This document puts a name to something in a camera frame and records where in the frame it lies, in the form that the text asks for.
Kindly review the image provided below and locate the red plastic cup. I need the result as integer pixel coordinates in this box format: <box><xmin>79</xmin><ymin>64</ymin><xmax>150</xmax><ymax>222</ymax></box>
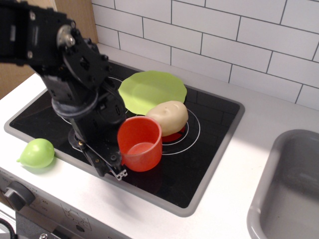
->
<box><xmin>117</xmin><ymin>116</ymin><xmax>162</xmax><ymax>172</ymax></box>

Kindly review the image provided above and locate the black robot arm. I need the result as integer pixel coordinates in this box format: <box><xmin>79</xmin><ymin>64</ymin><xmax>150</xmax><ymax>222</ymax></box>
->
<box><xmin>0</xmin><ymin>0</ymin><xmax>127</xmax><ymax>180</ymax></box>

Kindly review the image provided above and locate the black toy stove top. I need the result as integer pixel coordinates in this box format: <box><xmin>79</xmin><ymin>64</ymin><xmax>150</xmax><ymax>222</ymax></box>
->
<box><xmin>4</xmin><ymin>87</ymin><xmax>245</xmax><ymax>217</ymax></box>

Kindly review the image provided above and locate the green toy pear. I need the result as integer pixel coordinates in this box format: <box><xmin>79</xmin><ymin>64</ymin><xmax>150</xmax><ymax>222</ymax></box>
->
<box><xmin>17</xmin><ymin>138</ymin><xmax>55</xmax><ymax>168</ymax></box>

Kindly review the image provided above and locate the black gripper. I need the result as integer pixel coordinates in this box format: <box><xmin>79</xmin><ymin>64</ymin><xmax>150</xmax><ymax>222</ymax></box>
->
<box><xmin>68</xmin><ymin>83</ymin><xmax>127</xmax><ymax>181</ymax></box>

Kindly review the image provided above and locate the grey sink basin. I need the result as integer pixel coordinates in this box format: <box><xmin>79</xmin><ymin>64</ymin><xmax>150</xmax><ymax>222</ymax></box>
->
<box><xmin>247</xmin><ymin>129</ymin><xmax>319</xmax><ymax>239</ymax></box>

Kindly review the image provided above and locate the grey oven knob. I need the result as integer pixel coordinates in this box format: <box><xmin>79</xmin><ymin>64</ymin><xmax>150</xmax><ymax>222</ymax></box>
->
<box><xmin>4</xmin><ymin>181</ymin><xmax>35</xmax><ymax>211</ymax></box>

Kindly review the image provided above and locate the beige toy potato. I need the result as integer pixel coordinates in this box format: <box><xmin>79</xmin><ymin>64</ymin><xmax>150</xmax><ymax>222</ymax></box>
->
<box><xmin>146</xmin><ymin>101</ymin><xmax>188</xmax><ymax>137</ymax></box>

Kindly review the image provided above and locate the green plastic plate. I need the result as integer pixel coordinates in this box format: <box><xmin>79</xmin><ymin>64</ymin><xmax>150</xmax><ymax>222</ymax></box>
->
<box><xmin>119</xmin><ymin>71</ymin><xmax>187</xmax><ymax>115</ymax></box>

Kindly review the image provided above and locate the black cable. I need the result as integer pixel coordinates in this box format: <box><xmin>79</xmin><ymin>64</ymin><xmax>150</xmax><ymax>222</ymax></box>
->
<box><xmin>0</xmin><ymin>218</ymin><xmax>18</xmax><ymax>239</ymax></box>

